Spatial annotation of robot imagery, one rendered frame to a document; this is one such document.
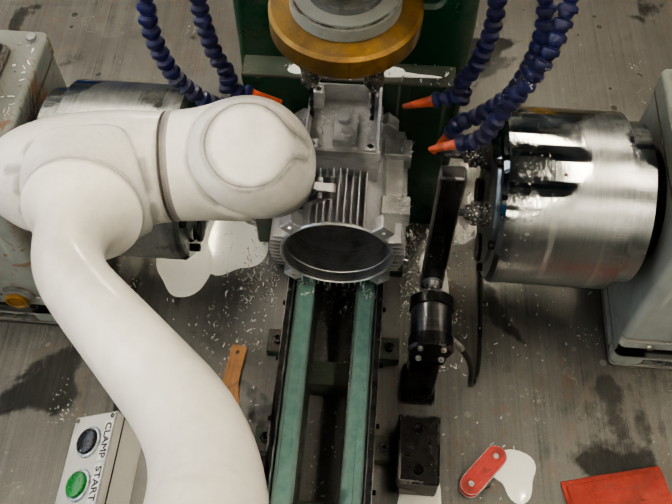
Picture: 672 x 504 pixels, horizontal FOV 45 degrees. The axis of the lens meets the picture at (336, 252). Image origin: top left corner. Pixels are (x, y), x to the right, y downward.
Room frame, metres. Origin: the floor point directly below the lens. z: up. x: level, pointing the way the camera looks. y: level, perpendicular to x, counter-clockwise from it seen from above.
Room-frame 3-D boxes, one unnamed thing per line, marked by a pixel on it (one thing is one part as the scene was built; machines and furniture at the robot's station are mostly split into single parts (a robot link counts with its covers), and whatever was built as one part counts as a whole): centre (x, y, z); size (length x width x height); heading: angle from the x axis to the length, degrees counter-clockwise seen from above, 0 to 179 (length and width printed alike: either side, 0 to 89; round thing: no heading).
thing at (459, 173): (0.55, -0.13, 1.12); 0.04 x 0.03 x 0.26; 175
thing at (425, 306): (0.65, -0.18, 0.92); 0.45 x 0.13 x 0.24; 175
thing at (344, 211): (0.69, -0.01, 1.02); 0.20 x 0.19 x 0.19; 176
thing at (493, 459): (0.35, -0.21, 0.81); 0.09 x 0.03 x 0.02; 136
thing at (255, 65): (0.85, -0.02, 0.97); 0.30 x 0.11 x 0.34; 85
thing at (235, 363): (0.45, 0.17, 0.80); 0.21 x 0.05 x 0.01; 170
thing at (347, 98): (0.73, -0.01, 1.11); 0.12 x 0.11 x 0.07; 176
